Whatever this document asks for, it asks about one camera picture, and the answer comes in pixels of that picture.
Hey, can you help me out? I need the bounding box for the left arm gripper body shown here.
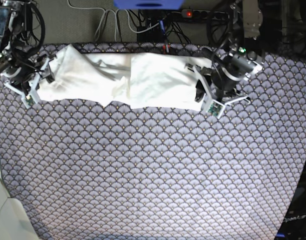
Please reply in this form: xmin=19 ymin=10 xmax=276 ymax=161
xmin=194 ymin=64 xmax=240 ymax=103

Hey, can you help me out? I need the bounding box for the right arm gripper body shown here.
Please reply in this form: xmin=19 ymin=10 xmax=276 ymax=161
xmin=1 ymin=59 xmax=55 ymax=93

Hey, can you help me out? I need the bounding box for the white printed T-shirt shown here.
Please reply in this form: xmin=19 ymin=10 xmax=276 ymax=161
xmin=38 ymin=45 xmax=211 ymax=111

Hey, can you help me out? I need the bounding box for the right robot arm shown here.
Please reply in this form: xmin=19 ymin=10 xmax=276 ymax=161
xmin=0 ymin=0 xmax=55 ymax=96

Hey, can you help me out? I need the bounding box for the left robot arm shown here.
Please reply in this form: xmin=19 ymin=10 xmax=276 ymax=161
xmin=195 ymin=0 xmax=265 ymax=103

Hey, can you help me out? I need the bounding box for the red table clamp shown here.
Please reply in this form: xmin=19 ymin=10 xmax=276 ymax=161
xmin=162 ymin=43 xmax=171 ymax=55

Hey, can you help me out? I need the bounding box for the black power strip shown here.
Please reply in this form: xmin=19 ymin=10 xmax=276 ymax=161
xmin=177 ymin=9 xmax=229 ymax=23

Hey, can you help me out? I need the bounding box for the patterned fan-print tablecloth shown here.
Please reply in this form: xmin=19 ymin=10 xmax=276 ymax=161
xmin=0 ymin=54 xmax=306 ymax=240

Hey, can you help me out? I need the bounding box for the blue box at top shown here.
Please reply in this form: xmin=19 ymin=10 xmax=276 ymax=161
xmin=113 ymin=0 xmax=184 ymax=10

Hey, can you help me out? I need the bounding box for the black device with logo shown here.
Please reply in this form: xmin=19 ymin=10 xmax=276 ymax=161
xmin=275 ymin=184 xmax=306 ymax=240

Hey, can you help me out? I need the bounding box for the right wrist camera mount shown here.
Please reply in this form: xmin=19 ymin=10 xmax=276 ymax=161
xmin=2 ymin=57 xmax=55 ymax=109

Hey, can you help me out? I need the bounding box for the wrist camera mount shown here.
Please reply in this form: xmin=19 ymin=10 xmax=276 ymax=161
xmin=185 ymin=63 xmax=251 ymax=118
xmin=2 ymin=57 xmax=55 ymax=109

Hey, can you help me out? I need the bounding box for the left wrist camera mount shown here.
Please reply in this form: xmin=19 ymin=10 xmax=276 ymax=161
xmin=185 ymin=63 xmax=251 ymax=118

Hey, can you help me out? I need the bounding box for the white cable on floor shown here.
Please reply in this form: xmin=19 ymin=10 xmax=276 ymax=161
xmin=67 ymin=0 xmax=161 ymax=42

